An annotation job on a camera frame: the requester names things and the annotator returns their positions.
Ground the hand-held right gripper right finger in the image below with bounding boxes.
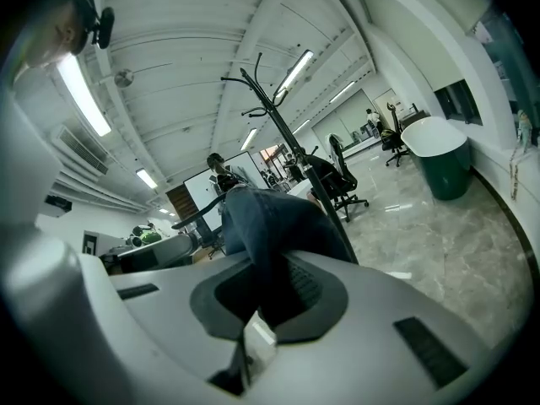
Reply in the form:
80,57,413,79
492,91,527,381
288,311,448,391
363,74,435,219
273,252,349,346

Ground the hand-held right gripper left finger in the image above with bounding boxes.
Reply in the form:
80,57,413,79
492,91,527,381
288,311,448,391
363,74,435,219
189,258,255,342

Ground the blue denim item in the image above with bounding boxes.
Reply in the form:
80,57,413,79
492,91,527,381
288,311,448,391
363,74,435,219
220,185,360,329

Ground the black metal coat stand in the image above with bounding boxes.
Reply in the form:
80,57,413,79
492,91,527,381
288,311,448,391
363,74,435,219
170,51,360,266

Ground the white board on stand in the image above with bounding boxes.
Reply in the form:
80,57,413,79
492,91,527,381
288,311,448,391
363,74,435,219
182,150,265,234

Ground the grey curved furniture panel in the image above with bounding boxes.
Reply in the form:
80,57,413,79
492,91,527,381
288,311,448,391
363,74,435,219
100,229,200,274

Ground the green round device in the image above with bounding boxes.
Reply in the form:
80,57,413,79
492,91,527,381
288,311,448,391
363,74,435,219
127,221,165,247

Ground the black office chair with cloth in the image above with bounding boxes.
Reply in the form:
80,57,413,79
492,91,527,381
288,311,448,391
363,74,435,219
327,132,370,224

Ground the long ceiling light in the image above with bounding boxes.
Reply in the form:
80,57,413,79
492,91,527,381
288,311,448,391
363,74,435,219
135,167,159,190
56,54,112,138
327,80,356,104
239,127,259,152
274,49,315,97

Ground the green and white bathtub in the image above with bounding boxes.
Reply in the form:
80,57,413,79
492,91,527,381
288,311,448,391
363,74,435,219
399,116,473,203

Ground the ceiling air conditioner vent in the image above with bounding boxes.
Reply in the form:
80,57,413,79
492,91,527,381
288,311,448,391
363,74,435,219
49,123,110,177

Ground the person's white shirt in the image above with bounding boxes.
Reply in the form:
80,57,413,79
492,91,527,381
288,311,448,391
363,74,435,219
0,67,58,230

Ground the round ceiling fixture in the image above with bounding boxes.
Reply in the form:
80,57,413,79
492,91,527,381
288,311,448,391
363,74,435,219
113,68,136,89

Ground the small figurine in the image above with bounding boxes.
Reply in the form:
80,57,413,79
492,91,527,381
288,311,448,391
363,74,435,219
516,109,536,156

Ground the person's head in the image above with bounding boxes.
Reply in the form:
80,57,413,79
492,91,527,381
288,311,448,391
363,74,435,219
24,0,95,68

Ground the hanging bead chain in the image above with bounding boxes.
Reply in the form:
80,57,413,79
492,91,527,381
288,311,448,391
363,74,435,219
507,148,525,203

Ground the dark wall window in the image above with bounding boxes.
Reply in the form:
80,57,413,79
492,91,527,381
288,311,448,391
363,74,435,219
433,78,483,127

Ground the black head-worn camera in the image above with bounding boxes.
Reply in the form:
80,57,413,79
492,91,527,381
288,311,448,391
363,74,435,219
77,0,116,51

